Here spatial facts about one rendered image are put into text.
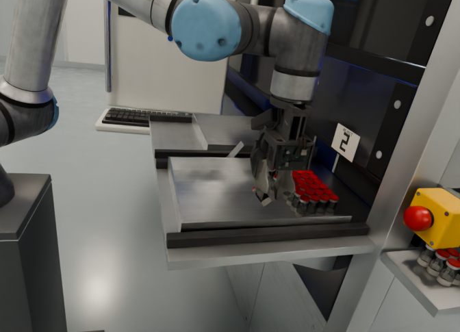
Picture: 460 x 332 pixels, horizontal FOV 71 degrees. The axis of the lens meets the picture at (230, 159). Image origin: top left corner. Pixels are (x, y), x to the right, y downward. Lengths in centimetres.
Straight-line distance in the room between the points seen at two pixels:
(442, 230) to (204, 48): 44
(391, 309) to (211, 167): 52
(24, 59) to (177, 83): 75
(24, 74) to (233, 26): 53
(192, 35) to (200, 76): 103
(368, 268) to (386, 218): 12
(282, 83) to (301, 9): 11
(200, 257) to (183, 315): 106
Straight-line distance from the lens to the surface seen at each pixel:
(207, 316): 162
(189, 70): 143
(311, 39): 52
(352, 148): 75
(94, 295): 171
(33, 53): 81
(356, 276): 77
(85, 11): 600
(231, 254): 57
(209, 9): 40
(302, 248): 63
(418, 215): 59
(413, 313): 94
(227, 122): 115
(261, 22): 53
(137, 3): 47
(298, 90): 53
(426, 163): 64
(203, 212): 65
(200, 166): 81
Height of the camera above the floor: 125
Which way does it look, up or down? 25 degrees down
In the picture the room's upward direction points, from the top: 9 degrees clockwise
